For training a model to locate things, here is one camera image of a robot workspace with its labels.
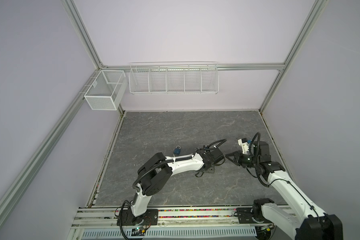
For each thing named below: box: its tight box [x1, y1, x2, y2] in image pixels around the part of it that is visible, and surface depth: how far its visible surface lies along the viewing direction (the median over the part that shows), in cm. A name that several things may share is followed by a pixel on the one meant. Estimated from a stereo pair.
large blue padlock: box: [173, 145, 181, 155], surface depth 101 cm
